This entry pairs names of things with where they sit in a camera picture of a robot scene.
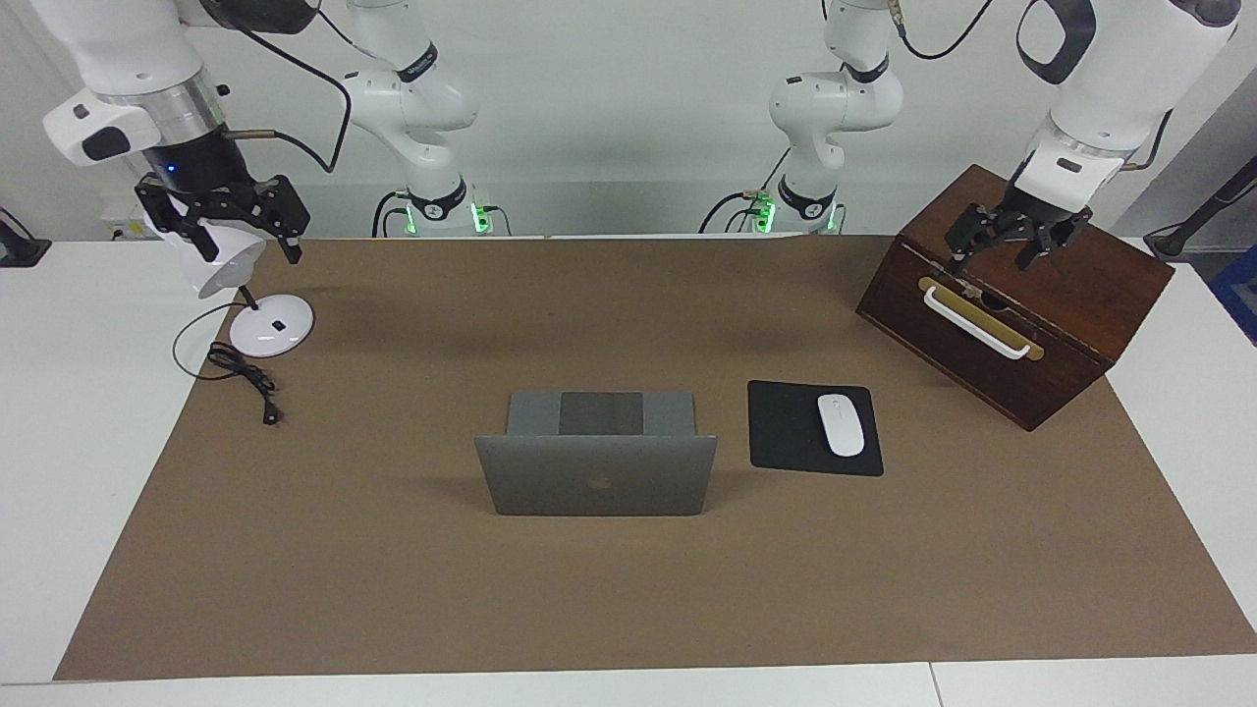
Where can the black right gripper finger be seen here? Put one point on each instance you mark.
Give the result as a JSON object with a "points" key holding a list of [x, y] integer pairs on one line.
{"points": [[157, 206], [287, 211]]}

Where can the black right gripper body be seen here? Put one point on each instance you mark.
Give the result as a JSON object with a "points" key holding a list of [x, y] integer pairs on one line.
{"points": [[196, 167]]}

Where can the brown table mat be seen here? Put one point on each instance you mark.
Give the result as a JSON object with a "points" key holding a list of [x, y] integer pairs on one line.
{"points": [[393, 589]]}

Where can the white desk lamp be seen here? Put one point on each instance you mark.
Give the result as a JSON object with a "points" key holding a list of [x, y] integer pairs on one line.
{"points": [[275, 329]]}

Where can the silver grey laptop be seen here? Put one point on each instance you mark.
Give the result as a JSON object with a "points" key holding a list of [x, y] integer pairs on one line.
{"points": [[599, 481]]}

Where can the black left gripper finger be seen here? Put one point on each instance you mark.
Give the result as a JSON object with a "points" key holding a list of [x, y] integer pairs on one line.
{"points": [[977, 226], [1065, 236]]}

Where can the black mouse pad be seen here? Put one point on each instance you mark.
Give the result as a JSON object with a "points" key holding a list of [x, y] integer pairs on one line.
{"points": [[786, 432]]}

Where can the white computer mouse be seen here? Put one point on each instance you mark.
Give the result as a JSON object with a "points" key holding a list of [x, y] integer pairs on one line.
{"points": [[842, 424]]}

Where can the black stand foot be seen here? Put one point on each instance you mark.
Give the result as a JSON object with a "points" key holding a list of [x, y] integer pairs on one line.
{"points": [[18, 247]]}

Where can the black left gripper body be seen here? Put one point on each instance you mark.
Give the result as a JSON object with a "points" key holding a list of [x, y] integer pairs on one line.
{"points": [[1036, 211]]}

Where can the blue bin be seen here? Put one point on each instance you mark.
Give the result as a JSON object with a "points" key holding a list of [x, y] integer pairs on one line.
{"points": [[1239, 295]]}

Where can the white wall power strip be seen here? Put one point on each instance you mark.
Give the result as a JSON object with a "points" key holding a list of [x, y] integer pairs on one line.
{"points": [[118, 228]]}

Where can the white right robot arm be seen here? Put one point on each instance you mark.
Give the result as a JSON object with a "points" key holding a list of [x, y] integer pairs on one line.
{"points": [[118, 49]]}

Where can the black tripod stand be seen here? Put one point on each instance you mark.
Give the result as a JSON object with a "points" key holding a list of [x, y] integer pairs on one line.
{"points": [[1203, 211]]}

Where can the dark wooden box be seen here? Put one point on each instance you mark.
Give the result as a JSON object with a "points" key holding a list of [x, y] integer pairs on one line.
{"points": [[1080, 314]]}

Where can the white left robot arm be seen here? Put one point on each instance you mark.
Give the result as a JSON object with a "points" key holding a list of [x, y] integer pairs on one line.
{"points": [[1120, 79]]}

